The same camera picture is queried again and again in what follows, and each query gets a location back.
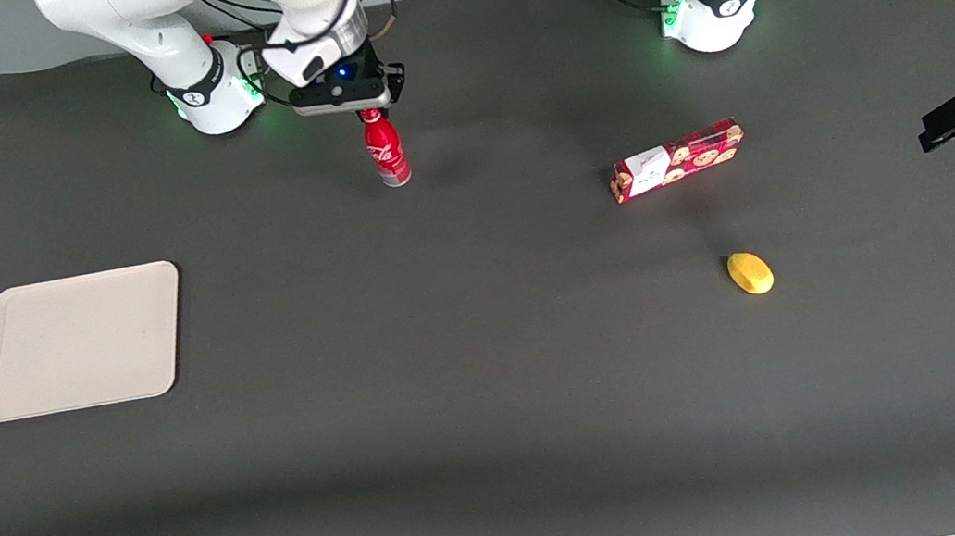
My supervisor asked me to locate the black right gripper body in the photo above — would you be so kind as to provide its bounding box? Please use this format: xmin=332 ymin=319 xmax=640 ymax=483
xmin=317 ymin=51 xmax=394 ymax=94

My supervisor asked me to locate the red coke bottle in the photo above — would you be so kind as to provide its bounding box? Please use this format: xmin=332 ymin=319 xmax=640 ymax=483
xmin=359 ymin=104 xmax=415 ymax=193

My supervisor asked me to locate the beige plastic tray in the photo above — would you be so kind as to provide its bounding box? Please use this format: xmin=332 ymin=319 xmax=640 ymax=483
xmin=0 ymin=259 xmax=197 ymax=424

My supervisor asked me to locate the yellow lemon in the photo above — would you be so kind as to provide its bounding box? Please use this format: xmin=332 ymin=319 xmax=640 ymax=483
xmin=726 ymin=247 xmax=777 ymax=300

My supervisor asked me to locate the red cookie box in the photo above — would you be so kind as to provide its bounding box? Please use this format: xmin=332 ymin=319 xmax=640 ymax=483
xmin=603 ymin=115 xmax=752 ymax=206

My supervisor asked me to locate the dark grey table mat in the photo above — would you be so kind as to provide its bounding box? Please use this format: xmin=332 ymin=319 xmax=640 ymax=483
xmin=0 ymin=0 xmax=955 ymax=536

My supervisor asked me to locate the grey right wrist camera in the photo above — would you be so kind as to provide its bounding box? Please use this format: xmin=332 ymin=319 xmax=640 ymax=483
xmin=288 ymin=70 xmax=394 ymax=123

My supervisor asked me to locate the black right arm base cable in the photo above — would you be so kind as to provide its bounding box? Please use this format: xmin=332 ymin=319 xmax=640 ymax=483
xmin=197 ymin=0 xmax=297 ymax=119

